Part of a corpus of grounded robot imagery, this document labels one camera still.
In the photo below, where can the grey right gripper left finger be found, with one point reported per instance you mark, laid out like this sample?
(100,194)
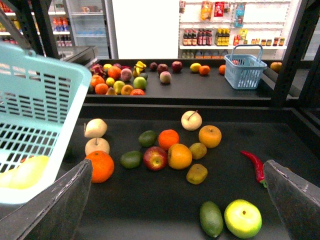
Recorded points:
(56,212)

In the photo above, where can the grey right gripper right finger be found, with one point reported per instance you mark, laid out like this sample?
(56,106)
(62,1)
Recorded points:
(296,200)

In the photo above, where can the yellow lemon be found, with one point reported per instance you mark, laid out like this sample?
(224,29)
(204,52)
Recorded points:
(8,178)
(29,172)
(195,67)

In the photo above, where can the large light blue basket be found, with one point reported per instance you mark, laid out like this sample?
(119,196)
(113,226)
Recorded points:
(40,101)

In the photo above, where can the black metal shelf rack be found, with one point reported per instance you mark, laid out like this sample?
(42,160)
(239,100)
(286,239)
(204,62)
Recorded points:
(140,204)

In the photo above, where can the left drinks shelf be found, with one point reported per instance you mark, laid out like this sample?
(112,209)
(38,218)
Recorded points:
(39,25)

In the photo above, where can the red chili pepper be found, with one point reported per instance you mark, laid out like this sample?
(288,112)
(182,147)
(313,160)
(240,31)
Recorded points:
(258,167)

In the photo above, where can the bright green apple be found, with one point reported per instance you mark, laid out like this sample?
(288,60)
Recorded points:
(243,219)

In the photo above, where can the large orange front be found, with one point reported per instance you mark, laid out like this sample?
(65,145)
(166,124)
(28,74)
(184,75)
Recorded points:
(103,166)

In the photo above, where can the pale pear left lower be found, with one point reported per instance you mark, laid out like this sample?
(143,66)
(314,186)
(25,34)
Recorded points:
(97,144)

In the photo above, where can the green lime front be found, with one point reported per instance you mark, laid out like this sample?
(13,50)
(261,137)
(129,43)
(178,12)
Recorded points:
(211,219)

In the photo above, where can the green lime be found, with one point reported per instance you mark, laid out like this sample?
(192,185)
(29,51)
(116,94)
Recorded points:
(147,138)
(211,219)

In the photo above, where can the green avocado centre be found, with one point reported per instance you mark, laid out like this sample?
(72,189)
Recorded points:
(131,159)

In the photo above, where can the pale pear left upper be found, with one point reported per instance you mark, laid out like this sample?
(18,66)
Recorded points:
(95,128)

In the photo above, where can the brown kiwi lower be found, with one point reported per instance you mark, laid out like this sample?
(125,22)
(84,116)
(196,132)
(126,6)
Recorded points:
(196,174)

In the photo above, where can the brown kiwi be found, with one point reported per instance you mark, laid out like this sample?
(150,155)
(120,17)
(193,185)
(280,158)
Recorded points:
(196,174)
(198,150)

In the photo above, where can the yellow orange apple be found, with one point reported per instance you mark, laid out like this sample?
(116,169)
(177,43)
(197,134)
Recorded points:
(210,136)

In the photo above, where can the brown kiwi upper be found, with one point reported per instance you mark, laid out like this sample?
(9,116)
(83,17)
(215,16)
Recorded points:
(198,150)

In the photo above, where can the red apple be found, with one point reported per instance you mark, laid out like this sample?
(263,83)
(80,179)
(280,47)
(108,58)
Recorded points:
(155,158)
(177,67)

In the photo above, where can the green lime upper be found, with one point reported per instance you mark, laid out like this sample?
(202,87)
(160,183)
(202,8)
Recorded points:
(147,138)

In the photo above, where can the pale pear with stem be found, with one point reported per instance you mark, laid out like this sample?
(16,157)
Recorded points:
(191,120)

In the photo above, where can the small orange mandarin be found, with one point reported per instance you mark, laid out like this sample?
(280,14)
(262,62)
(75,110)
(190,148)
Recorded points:
(167,138)

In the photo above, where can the small blue basket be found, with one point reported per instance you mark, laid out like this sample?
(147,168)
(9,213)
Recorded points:
(244,71)

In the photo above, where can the pink dragon fruit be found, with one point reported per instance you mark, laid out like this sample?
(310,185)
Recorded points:
(97,69)

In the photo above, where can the far green apple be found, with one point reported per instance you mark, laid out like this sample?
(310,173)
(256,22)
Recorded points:
(140,83)

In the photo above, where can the far mandarin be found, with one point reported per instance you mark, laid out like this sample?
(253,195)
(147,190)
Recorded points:
(204,70)

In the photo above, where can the glass freezer chest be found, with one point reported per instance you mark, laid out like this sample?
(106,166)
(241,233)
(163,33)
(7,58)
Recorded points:
(83,55)

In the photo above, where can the far peach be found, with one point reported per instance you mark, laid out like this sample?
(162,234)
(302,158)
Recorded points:
(165,77)

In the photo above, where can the far red apple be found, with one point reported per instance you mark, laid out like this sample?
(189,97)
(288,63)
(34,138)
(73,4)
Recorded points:
(177,67)

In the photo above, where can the white wall product display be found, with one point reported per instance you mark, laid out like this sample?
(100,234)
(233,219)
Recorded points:
(211,29)

